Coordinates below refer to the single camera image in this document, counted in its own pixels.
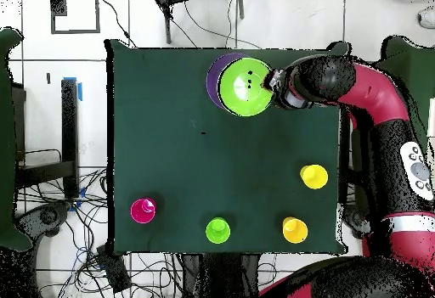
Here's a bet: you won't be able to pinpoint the green bowl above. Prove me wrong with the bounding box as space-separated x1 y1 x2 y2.
217 57 275 118

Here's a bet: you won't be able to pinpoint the purple bowl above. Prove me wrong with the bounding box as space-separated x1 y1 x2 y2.
206 52 247 110

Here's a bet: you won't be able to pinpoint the dark green table cloth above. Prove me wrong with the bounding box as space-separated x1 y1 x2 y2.
104 38 353 257

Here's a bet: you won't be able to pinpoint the green cloth side table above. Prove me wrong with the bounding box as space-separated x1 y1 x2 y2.
370 35 435 149
0 27 33 253

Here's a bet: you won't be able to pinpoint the yellow orange cup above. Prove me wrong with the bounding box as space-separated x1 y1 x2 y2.
282 216 309 245

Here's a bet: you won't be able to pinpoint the green cup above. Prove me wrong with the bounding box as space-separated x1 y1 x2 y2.
205 216 231 245

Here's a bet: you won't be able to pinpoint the white boxes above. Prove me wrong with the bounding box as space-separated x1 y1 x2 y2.
427 97 435 163

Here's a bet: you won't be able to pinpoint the person's white shoe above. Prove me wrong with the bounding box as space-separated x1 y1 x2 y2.
416 5 435 30

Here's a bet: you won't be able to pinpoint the red cup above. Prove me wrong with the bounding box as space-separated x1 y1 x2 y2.
130 197 158 225

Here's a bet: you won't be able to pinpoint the black bench with blue tape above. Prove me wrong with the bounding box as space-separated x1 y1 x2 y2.
14 76 83 200

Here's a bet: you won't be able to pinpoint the black floor box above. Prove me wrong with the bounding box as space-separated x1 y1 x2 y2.
94 243 133 295

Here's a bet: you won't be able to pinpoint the black camera stand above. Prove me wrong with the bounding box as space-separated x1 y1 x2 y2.
152 0 246 45

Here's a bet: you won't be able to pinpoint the black floor cable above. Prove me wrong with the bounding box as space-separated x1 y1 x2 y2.
100 0 138 48

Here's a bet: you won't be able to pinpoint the grey square floor frame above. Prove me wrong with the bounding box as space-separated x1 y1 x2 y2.
49 0 102 35

